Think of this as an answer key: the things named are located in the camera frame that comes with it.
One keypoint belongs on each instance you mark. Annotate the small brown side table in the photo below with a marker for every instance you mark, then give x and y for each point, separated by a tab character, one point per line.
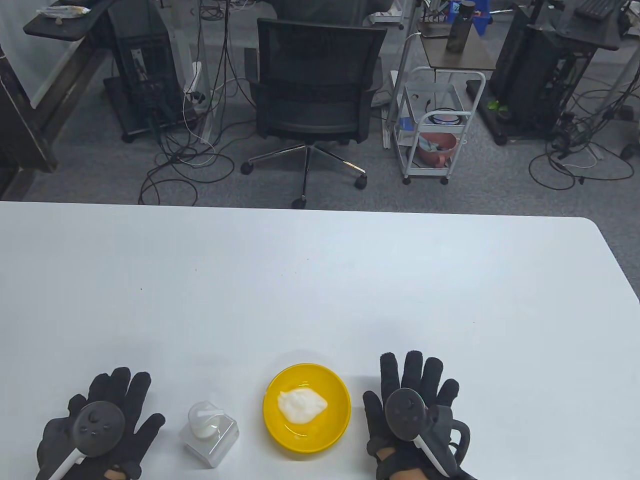
475	57

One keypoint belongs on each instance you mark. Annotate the blue bin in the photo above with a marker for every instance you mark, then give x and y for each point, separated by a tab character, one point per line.
482	20

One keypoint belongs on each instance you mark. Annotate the person's right forearm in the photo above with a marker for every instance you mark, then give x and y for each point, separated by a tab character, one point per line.
410	476

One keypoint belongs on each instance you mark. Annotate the person's left hand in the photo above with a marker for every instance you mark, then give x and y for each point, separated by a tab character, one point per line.
137	425

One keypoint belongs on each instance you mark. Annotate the white packet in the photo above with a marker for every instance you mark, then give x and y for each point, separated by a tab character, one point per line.
62	12

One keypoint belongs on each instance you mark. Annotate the white soap foam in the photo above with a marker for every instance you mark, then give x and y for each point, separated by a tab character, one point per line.
300	406

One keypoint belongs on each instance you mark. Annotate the black desk with keyboard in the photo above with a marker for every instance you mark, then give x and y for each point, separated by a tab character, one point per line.
600	32

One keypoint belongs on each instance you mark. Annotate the person's right hand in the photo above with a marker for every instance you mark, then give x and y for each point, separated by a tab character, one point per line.
415	372

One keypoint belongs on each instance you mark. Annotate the yellow bowl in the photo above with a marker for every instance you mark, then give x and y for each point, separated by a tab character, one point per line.
307	437

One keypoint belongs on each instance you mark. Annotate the small green item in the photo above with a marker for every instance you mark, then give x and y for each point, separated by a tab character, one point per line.
496	106

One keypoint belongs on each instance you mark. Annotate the white power strip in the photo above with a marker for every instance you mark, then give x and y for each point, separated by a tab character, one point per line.
196	82

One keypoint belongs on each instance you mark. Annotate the grey hand controller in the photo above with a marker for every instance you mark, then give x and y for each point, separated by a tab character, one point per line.
405	412
100	427

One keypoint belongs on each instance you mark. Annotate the black desk with packet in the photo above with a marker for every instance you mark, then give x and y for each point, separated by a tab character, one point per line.
75	25

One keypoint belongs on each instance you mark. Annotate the white round device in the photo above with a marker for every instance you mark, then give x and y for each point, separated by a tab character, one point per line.
445	119

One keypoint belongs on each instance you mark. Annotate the clear foam dish soap pump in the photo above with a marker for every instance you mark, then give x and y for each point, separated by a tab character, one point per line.
207	440

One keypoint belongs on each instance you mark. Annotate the pink bucket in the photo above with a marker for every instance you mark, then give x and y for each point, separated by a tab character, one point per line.
435	152

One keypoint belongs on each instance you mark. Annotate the white rolling cart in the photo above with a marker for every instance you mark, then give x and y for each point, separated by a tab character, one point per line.
465	125

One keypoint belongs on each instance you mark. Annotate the black mesh office chair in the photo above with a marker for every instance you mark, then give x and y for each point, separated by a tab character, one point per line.
315	70

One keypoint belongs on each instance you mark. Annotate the dark water bottle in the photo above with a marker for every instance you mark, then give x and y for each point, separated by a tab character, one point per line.
459	30

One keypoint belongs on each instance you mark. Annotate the black keyboard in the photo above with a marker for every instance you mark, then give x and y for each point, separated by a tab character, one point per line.
597	7

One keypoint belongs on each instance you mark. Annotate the dark wooden frame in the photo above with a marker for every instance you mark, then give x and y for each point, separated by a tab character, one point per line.
25	130

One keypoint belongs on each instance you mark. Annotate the black computer tower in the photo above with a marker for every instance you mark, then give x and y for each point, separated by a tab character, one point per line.
145	65
540	70

